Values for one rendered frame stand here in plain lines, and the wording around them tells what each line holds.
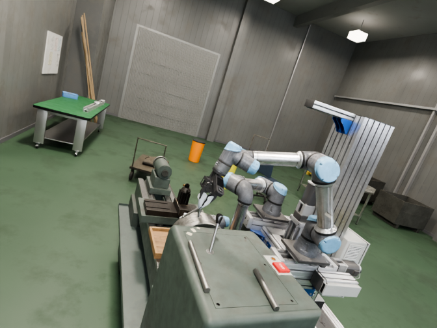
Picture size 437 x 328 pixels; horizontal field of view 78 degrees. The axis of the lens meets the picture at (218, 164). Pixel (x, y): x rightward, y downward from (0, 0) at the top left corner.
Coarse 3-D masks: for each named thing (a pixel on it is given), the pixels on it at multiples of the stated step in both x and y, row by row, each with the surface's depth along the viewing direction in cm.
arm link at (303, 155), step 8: (248, 152) 143; (256, 152) 144; (264, 152) 144; (272, 152) 145; (280, 152) 146; (288, 152) 147; (304, 152) 146; (312, 152) 144; (256, 160) 143; (264, 160) 143; (272, 160) 144; (280, 160) 144; (288, 160) 144; (296, 160) 145; (304, 160) 144; (304, 168) 147
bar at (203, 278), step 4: (188, 244) 116; (192, 244) 114; (192, 248) 112; (192, 252) 110; (192, 256) 108; (196, 256) 107; (196, 260) 105; (196, 264) 103; (200, 264) 103; (196, 268) 102; (200, 268) 101; (200, 272) 99; (200, 276) 97; (204, 276) 97; (200, 280) 97; (204, 280) 95; (204, 284) 93; (208, 284) 94; (204, 288) 92; (208, 288) 92; (208, 292) 93
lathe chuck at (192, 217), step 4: (196, 212) 154; (188, 216) 151; (192, 216) 150; (204, 216) 152; (208, 216) 154; (180, 220) 151; (184, 220) 149; (188, 220) 148; (192, 220) 147; (196, 220) 147; (200, 220) 147; (208, 220) 149; (212, 220) 152; (176, 224) 150; (180, 224) 148; (184, 224) 146
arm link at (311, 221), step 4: (312, 216) 160; (316, 216) 163; (308, 220) 160; (312, 220) 158; (316, 220) 157; (308, 224) 160; (312, 224) 157; (304, 228) 162; (308, 228) 158; (312, 228) 155; (304, 232) 162; (308, 232) 158; (304, 236) 161; (308, 236) 159; (312, 240) 158
